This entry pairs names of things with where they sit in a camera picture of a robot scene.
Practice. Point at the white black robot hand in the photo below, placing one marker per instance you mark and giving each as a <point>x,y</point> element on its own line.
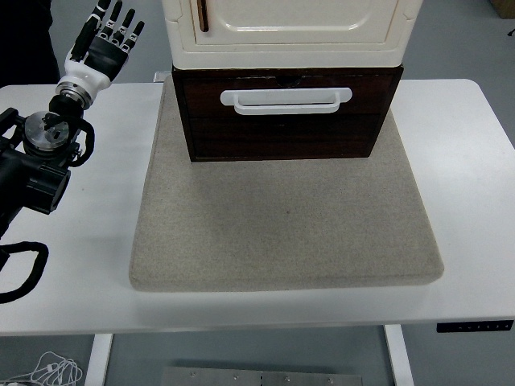
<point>90,74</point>

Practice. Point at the dark wooden drawer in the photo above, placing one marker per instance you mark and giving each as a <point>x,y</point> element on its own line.
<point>201,96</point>

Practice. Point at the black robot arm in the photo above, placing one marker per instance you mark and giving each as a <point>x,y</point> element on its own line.
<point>28,173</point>

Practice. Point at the cream plastic cabinet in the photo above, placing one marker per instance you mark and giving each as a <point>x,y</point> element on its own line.
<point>289,44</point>

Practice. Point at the dark wooden drawer chest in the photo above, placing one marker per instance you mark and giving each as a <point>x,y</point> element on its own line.
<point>281,140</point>

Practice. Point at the person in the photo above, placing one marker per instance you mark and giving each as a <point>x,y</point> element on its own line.
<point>24,36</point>

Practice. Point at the beige fabric mat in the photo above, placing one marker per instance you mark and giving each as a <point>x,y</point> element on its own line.
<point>281,225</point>

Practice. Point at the white table leg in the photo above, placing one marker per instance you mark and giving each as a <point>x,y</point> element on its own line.
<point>98,358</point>
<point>399,354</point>

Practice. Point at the cardboard box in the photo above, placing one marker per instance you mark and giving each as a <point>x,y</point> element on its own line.
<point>505,7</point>

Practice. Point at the black table control panel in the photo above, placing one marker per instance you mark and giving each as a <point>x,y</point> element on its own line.
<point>475,326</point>

